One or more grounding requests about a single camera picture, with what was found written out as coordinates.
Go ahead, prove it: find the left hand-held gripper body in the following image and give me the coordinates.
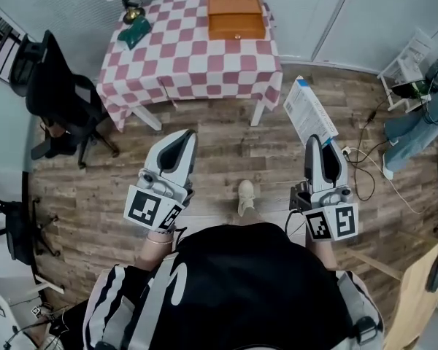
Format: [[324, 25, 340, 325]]
[[123, 168, 196, 233]]

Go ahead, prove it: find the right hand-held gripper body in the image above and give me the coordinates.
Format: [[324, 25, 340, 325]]
[[290, 180, 359, 242]]

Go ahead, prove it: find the white blue box of bandages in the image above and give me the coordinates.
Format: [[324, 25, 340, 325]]
[[283, 74, 339, 149]]

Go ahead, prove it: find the orange wooden box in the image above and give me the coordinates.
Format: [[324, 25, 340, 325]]
[[207, 0, 268, 42]]

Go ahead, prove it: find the person's left forearm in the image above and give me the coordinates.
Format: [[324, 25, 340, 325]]
[[137, 227, 177, 271]]

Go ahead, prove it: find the person's right forearm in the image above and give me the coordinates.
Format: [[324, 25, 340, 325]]
[[305, 238, 339, 272]]

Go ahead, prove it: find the brown cardboard box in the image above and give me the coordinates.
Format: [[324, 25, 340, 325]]
[[382, 230, 438, 350]]

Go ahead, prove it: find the person's beige shoe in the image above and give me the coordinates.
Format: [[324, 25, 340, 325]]
[[237, 179, 257, 218]]

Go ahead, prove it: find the pink white checkered tablecloth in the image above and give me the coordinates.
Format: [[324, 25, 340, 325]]
[[96, 0, 283, 133]]

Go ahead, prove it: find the black green device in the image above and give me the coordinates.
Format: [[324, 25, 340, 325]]
[[391, 79, 431, 101]]

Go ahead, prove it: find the black mesh office chair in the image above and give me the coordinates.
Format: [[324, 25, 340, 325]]
[[8, 29, 120, 171]]

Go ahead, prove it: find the person's black top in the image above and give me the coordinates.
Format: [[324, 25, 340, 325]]
[[60, 222, 385, 350]]

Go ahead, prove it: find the white small shelf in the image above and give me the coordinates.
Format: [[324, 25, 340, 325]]
[[377, 26, 434, 114]]

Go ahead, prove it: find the black metal rack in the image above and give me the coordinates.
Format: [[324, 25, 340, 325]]
[[0, 14, 27, 75]]

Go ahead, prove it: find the black floor cable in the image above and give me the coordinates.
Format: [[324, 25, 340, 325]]
[[351, 99, 392, 202]]

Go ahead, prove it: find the beaded bracelet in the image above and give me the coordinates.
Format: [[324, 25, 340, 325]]
[[147, 229, 177, 246]]

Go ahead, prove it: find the white floor cable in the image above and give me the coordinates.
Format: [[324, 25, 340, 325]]
[[340, 145, 425, 215]]

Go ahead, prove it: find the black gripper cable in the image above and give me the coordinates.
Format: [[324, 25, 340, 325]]
[[284, 209, 308, 248]]

